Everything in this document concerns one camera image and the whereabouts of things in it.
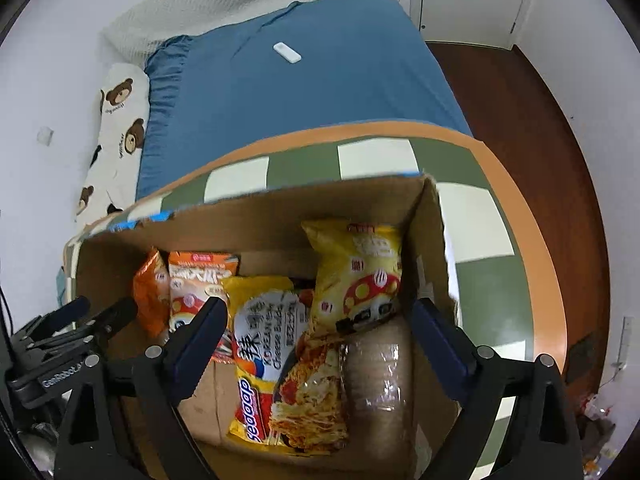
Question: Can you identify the white power strip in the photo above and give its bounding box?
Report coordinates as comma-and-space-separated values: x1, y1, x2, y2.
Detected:
617, 316, 634, 374

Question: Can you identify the white door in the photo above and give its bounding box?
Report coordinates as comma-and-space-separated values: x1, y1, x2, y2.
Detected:
410, 0, 545, 52

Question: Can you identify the yellow instant noodle packet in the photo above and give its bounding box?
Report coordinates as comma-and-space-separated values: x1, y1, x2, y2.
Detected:
221, 276, 351, 456

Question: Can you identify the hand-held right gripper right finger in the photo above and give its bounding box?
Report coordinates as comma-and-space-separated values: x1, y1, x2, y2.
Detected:
412, 299, 586, 480

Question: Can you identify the white knit blanket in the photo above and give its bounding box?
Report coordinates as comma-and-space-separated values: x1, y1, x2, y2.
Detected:
100, 0, 402, 63

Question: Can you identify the yellow mushroom print snack bag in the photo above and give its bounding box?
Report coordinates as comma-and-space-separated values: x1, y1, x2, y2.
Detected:
301, 219, 405, 342

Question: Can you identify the clear plastic litter pile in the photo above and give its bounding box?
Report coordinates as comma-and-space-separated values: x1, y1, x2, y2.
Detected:
575, 391, 622, 476

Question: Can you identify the white remote control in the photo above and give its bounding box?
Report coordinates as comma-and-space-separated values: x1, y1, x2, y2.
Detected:
273, 41, 302, 65

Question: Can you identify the bear print pillow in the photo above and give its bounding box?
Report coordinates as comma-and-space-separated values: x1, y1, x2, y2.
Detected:
75, 63, 151, 224

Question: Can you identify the small orange snack bag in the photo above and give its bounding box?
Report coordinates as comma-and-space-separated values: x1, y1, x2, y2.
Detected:
132, 247, 173, 341

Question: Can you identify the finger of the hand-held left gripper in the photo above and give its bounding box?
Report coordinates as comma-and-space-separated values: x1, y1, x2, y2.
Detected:
30, 296, 92, 336
82, 297, 139, 343

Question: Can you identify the orange mushroom print snack bag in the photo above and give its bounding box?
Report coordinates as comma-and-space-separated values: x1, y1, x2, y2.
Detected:
167, 251, 241, 364

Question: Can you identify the brown cardboard box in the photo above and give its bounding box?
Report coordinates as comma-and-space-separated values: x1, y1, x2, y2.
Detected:
62, 172, 463, 480

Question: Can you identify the clear plastic wrapped brown packet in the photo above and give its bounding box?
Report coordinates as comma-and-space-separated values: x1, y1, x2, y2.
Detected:
339, 312, 419, 461

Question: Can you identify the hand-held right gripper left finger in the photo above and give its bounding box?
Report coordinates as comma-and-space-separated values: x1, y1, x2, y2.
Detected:
52, 297, 229, 480

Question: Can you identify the bed with blue sheet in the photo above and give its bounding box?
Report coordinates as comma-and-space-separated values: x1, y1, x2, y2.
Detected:
135, 0, 475, 202

